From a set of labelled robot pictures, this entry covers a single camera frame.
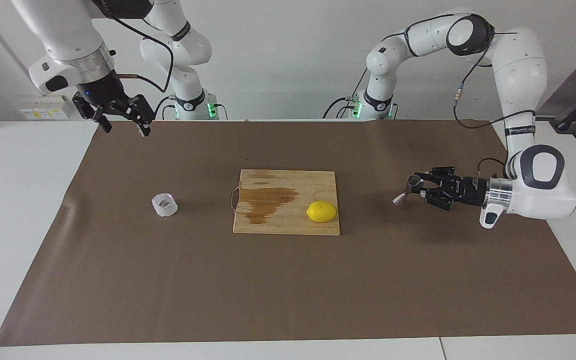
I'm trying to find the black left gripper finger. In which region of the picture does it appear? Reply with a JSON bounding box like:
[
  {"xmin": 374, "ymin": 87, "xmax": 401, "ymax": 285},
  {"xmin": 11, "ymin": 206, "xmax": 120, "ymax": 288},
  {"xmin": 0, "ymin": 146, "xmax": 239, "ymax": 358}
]
[
  {"xmin": 420, "ymin": 188, "xmax": 455, "ymax": 211},
  {"xmin": 412, "ymin": 166, "xmax": 457, "ymax": 187}
]

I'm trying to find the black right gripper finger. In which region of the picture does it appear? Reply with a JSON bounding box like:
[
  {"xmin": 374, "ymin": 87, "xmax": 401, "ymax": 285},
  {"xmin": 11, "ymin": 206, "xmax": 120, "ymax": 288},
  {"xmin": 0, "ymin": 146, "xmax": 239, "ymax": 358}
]
[
  {"xmin": 117, "ymin": 93, "xmax": 155, "ymax": 138},
  {"xmin": 72, "ymin": 94, "xmax": 113, "ymax": 134}
]

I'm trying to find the steel double jigger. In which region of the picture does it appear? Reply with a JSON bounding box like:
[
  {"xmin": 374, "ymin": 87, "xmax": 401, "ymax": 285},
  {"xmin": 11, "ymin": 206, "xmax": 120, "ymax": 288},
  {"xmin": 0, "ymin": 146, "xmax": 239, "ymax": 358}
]
[{"xmin": 392, "ymin": 175, "xmax": 424, "ymax": 207}]

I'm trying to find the clear faceted glass cup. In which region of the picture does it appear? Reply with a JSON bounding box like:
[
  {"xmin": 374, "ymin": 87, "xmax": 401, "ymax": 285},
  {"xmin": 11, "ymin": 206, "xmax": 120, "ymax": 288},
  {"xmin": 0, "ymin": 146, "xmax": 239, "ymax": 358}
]
[{"xmin": 151, "ymin": 192, "xmax": 179, "ymax": 218}]

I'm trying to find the yellow lemon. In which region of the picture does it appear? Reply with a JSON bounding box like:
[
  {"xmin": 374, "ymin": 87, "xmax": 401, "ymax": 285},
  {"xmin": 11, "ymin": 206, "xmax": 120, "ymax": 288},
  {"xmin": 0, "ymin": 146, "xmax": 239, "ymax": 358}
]
[{"xmin": 306, "ymin": 200, "xmax": 338, "ymax": 224}]

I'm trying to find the wooden cutting board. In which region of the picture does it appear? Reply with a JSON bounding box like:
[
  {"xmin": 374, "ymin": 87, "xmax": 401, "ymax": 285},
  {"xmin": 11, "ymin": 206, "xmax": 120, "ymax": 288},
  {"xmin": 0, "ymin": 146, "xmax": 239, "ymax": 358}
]
[{"xmin": 229, "ymin": 169, "xmax": 341, "ymax": 237}]

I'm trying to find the brown paper table mat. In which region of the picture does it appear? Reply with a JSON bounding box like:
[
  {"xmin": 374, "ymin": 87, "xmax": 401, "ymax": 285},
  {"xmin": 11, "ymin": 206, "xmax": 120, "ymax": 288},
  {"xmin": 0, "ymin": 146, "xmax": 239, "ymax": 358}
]
[{"xmin": 0, "ymin": 119, "xmax": 576, "ymax": 347}]

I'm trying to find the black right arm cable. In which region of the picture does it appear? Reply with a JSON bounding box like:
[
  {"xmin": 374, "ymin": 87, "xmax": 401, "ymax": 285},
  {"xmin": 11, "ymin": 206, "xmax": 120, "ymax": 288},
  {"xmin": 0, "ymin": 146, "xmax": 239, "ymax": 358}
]
[{"xmin": 90, "ymin": 0, "xmax": 175, "ymax": 95}]

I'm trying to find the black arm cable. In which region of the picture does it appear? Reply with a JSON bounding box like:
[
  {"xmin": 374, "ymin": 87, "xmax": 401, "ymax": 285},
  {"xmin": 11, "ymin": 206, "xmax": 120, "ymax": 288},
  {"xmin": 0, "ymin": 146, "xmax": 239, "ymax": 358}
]
[
  {"xmin": 380, "ymin": 12, "xmax": 536, "ymax": 178},
  {"xmin": 90, "ymin": 0, "xmax": 175, "ymax": 95}
]

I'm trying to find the white wall socket box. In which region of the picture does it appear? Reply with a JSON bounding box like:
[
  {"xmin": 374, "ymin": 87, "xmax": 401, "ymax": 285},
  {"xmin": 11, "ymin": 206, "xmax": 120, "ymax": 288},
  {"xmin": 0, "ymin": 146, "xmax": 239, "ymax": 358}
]
[{"xmin": 19, "ymin": 96, "xmax": 71, "ymax": 121}]

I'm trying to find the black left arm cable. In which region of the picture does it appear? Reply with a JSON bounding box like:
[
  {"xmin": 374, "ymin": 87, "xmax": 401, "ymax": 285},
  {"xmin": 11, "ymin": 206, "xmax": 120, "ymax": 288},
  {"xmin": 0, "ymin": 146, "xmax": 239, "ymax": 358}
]
[{"xmin": 380, "ymin": 12, "xmax": 536, "ymax": 178}]

